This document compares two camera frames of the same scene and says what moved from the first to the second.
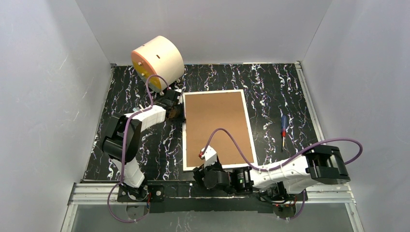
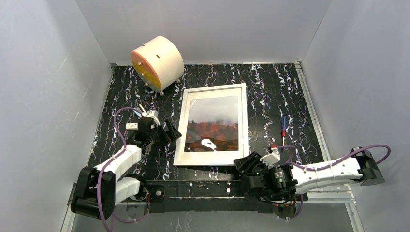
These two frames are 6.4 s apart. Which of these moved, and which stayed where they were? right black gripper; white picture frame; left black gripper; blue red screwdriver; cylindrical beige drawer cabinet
Moved: right black gripper; white picture frame; left black gripper
Stayed: cylindrical beige drawer cabinet; blue red screwdriver
